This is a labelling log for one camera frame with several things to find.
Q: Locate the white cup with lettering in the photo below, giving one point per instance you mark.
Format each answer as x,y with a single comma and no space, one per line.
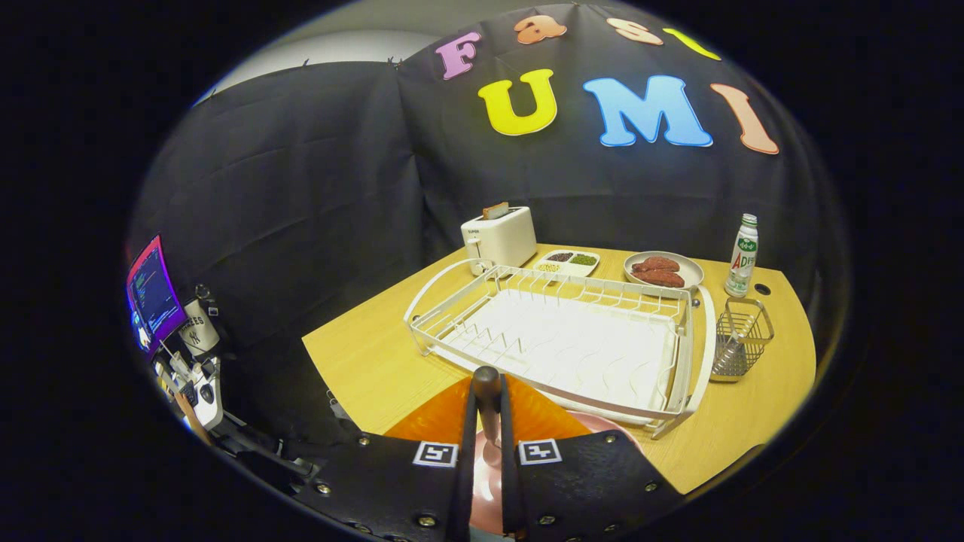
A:
199,331

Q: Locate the brown toast slice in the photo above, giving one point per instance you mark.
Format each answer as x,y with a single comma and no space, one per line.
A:
496,211

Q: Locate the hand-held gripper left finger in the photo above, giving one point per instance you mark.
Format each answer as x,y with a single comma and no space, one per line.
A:
376,482

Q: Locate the computer monitor screen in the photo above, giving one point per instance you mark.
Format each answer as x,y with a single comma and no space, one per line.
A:
154,293

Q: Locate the red meat slice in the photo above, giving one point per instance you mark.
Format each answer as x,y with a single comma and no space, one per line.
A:
657,263
663,278

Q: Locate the white divided snack tray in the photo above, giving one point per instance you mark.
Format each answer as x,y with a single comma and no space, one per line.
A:
566,263

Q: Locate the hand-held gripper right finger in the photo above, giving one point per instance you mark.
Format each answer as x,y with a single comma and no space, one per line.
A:
595,482

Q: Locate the white toaster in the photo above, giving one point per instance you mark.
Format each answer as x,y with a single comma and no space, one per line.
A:
501,241

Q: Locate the pink plate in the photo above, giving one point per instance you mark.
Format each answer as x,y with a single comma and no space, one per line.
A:
488,497

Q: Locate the green white drink bottle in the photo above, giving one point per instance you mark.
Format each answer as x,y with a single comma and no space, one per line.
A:
743,256

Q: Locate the black backdrop cloth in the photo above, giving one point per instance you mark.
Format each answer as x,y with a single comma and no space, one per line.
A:
301,188

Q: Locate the grey round dish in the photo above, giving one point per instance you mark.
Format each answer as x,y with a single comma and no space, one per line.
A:
689,265

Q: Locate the white device with black knobs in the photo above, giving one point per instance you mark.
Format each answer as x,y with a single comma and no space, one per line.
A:
209,399

